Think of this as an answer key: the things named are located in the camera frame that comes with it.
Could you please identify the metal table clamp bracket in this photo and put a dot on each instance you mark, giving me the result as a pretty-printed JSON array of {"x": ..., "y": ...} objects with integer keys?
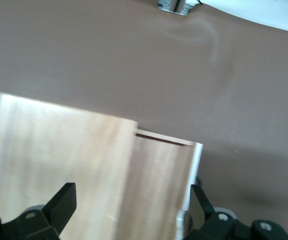
[{"x": 175, "y": 6}]

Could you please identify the brown table mat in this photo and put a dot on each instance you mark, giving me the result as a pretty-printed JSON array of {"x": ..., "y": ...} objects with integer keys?
[{"x": 84, "y": 50}]

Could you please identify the wooden drawer cabinet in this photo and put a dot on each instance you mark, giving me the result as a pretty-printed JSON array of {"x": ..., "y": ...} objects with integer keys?
[{"x": 46, "y": 150}]

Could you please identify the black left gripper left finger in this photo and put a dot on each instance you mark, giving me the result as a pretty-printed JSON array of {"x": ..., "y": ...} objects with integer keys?
[{"x": 62, "y": 207}]

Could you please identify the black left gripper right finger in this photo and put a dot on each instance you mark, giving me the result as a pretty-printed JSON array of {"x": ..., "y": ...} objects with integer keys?
[{"x": 200, "y": 207}]

